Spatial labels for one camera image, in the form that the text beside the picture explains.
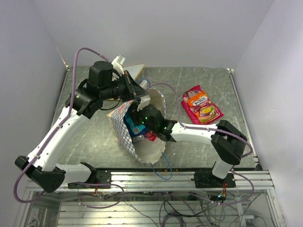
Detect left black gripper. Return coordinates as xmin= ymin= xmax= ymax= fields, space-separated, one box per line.
xmin=101 ymin=70 xmax=149 ymax=102

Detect blue snack bag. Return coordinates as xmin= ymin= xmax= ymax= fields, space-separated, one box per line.
xmin=124 ymin=113 xmax=147 ymax=138

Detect blue checkered paper bag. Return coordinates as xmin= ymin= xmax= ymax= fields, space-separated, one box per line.
xmin=107 ymin=101 xmax=166 ymax=164

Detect pink snack bag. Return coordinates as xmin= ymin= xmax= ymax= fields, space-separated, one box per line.
xmin=181 ymin=84 xmax=224 ymax=125

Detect orange Fox's candy bag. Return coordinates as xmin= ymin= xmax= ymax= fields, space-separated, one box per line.
xmin=187 ymin=91 xmax=222 ymax=123

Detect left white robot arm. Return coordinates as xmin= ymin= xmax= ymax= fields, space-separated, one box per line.
xmin=15 ymin=61 xmax=147 ymax=193

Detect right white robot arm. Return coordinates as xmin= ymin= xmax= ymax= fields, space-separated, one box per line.
xmin=130 ymin=105 xmax=248 ymax=187

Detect red snack pack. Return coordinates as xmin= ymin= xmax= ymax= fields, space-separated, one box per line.
xmin=144 ymin=131 xmax=157 ymax=141

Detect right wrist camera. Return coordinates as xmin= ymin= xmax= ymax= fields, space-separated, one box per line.
xmin=137 ymin=95 xmax=151 ymax=111

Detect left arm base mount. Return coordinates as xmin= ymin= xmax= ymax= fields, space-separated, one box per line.
xmin=68 ymin=170 xmax=111 ymax=189

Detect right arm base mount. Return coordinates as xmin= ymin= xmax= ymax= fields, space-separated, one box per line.
xmin=192 ymin=170 xmax=236 ymax=188

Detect loose cables under table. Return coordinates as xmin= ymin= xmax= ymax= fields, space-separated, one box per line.
xmin=78 ymin=186 xmax=261 ymax=227

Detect aluminium frame rail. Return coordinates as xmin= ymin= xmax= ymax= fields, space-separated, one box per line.
xmin=26 ymin=170 xmax=273 ymax=192

